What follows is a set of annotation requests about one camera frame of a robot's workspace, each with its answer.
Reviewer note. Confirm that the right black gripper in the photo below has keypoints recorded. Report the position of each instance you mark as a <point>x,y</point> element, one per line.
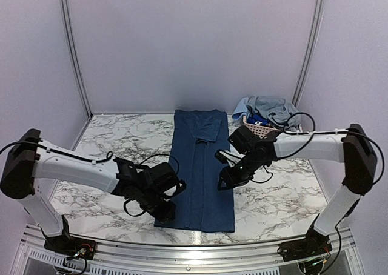
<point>232,180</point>

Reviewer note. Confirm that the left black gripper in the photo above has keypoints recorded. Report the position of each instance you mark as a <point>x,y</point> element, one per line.
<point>163,216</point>

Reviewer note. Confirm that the dark blue t-shirt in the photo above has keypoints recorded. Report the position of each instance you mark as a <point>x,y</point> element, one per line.
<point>197,136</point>

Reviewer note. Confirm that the pink plastic laundry basket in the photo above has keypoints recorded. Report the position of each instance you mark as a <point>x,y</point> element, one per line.
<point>262,131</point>

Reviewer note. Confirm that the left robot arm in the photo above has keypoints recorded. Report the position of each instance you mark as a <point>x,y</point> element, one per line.
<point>31,158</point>

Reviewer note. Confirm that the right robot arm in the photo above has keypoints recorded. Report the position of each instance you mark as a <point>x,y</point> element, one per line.
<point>350,151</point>

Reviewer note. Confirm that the royal blue printed garment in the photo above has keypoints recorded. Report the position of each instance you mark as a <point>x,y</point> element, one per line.
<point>258,120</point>

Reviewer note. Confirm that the light blue cloth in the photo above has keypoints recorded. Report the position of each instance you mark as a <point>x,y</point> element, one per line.
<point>242,109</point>

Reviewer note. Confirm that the light blue denim jeans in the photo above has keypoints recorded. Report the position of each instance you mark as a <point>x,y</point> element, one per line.
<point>278,111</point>

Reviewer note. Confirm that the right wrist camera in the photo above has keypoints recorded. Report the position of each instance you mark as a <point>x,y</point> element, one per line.
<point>225,157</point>

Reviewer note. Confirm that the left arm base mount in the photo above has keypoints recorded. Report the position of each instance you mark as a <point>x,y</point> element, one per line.
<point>74,247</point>

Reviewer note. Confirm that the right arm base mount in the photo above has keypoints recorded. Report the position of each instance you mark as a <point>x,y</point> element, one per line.
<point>306,249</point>

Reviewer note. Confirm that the left aluminium corner post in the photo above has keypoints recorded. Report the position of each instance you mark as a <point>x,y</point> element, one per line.
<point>71,45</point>

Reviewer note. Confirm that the aluminium corner post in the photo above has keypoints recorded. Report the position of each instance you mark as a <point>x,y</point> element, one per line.
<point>71,45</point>
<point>310,47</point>

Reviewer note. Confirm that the right aluminium corner post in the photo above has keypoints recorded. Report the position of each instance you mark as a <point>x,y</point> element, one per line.
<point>310,47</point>

